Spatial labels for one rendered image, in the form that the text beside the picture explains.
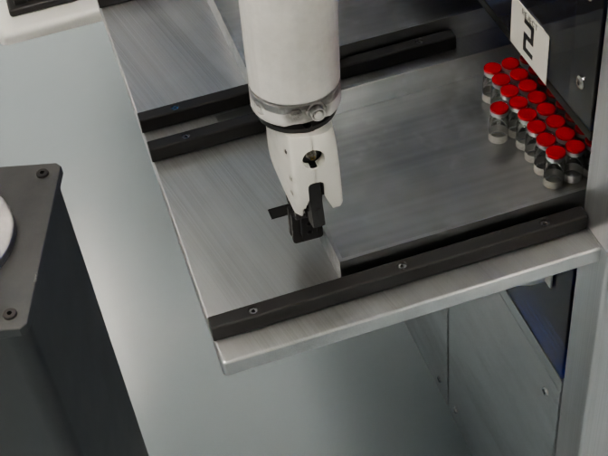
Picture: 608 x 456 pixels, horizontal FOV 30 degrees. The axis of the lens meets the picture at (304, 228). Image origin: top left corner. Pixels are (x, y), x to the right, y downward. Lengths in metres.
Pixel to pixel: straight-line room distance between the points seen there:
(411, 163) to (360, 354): 0.99
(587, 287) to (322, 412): 0.98
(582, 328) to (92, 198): 1.55
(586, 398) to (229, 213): 0.47
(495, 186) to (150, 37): 0.52
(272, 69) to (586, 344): 0.52
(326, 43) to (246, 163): 0.35
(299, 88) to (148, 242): 1.53
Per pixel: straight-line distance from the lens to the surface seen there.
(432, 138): 1.30
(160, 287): 2.39
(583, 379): 1.35
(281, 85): 0.99
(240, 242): 1.20
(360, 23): 1.48
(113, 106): 2.87
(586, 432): 1.42
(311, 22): 0.95
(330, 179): 1.06
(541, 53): 1.19
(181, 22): 1.53
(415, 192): 1.23
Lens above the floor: 1.73
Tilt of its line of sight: 45 degrees down
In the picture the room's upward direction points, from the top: 7 degrees counter-clockwise
